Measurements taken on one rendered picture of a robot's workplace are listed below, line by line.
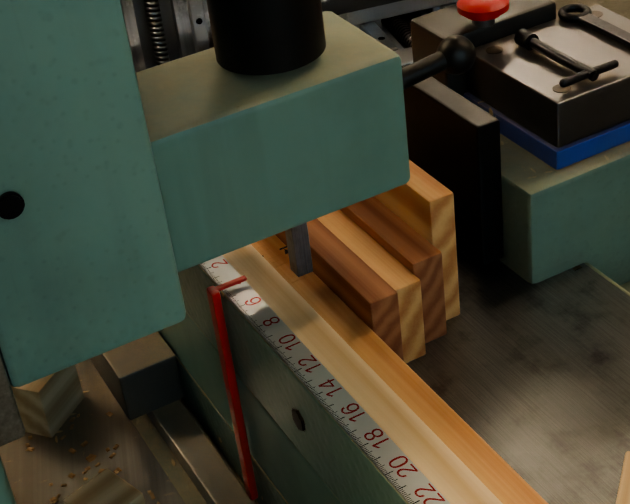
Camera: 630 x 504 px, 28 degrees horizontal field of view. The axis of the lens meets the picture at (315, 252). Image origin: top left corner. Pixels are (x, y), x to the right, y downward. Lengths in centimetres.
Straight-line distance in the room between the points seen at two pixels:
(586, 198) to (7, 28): 36
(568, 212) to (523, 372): 10
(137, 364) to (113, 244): 27
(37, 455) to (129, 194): 33
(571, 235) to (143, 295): 28
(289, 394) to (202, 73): 15
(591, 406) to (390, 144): 16
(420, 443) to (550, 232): 20
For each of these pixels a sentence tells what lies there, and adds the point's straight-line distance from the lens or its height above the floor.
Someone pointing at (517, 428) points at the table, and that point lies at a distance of 62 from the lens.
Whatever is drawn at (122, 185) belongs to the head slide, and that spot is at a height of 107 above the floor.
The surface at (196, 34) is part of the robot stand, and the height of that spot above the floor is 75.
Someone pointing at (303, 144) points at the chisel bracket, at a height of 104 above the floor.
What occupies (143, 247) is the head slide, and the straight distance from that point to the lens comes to 51.
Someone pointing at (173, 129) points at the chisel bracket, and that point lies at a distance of 54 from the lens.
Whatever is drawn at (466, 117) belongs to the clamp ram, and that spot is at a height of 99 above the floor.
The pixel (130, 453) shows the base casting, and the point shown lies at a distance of 79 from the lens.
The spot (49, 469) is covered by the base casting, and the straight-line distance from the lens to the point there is 79.
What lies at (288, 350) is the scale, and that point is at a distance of 59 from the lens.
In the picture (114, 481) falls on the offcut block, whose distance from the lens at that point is 72.
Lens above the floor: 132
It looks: 34 degrees down
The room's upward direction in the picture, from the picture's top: 8 degrees counter-clockwise
